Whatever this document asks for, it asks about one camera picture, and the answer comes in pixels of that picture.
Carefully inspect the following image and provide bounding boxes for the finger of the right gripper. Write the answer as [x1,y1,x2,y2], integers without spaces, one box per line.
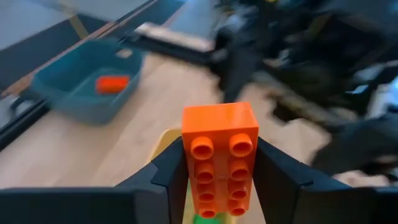
[312,129,355,162]
[312,149,358,175]

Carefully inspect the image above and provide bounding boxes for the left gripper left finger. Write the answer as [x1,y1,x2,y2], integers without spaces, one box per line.
[0,136,189,224]

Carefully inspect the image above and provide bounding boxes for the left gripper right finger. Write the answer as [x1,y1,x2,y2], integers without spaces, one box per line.
[252,136,398,224]

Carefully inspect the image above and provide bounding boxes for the green toy block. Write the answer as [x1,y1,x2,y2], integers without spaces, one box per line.
[192,213,222,224]

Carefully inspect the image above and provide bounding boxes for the orange toy block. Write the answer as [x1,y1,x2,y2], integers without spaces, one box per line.
[95,74,131,95]
[181,101,260,219]

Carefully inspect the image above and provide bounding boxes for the yellow plastic bin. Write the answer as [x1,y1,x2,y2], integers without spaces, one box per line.
[145,127,237,224]

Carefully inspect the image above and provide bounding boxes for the dark teal plastic bin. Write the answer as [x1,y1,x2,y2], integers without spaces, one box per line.
[29,39,146,126]

